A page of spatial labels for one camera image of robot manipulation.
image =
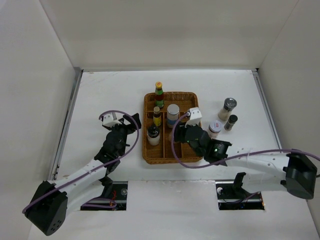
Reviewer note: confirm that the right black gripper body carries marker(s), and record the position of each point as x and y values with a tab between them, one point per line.
199	153

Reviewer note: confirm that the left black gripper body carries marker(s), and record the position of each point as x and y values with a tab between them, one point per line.
123	132

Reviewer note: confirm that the white lid round jar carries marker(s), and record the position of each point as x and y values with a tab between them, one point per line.
214	129

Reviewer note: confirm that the small yellow label bottle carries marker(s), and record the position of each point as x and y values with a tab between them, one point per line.
157	120

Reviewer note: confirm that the tall blue label spice jar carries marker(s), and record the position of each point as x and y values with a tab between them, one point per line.
172	115

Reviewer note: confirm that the white salt grinder black top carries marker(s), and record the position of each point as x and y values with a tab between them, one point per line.
153	135

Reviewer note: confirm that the red sauce bottle yellow cap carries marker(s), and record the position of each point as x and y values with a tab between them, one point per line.
159	95

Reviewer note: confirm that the silver top pepper grinder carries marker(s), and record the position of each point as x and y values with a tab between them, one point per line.
228	106

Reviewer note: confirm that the small dark spice jar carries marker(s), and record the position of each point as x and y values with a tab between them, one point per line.
230	122

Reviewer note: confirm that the pink lid spice jar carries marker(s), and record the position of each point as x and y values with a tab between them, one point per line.
171	137

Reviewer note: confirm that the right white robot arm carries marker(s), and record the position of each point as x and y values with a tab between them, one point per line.
267	170

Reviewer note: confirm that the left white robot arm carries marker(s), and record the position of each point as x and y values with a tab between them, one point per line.
54	200

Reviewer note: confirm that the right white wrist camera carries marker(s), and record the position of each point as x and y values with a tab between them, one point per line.
195	117

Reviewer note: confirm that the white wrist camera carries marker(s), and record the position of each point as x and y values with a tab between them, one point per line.
109	120
195	117

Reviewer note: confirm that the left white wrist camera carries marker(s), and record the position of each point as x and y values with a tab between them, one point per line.
109	120

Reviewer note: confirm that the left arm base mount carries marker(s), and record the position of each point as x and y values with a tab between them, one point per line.
113	197

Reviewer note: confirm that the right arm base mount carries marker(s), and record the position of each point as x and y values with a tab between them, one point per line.
232	197

